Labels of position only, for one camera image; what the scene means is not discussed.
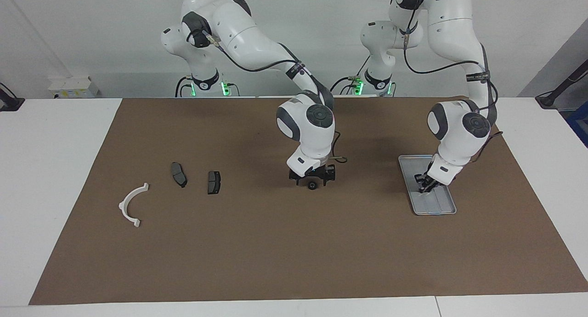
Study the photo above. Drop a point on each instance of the white box yellow labels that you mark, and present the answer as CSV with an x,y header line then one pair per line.
x,y
73,87

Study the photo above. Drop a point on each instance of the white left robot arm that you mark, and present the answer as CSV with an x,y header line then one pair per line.
x,y
455,36

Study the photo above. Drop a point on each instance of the silver metal tray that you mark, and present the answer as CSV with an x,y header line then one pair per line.
x,y
441,206

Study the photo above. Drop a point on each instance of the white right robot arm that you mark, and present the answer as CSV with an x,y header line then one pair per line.
x,y
257,41

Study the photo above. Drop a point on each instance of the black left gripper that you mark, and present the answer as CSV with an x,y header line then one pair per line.
x,y
427,177

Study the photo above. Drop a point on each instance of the brown table mat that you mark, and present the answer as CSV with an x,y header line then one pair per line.
x,y
294,243

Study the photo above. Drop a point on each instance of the dark grey brake pad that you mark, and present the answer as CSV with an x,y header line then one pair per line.
x,y
214,182
178,174

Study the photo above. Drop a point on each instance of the black clamp mount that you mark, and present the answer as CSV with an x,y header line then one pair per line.
x,y
9,103

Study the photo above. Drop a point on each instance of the white curved plastic bracket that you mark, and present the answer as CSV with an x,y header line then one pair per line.
x,y
124,207

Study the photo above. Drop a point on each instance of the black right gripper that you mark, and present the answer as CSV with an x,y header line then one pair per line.
x,y
317,173

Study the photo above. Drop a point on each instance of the blue crate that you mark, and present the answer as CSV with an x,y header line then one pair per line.
x,y
579,124

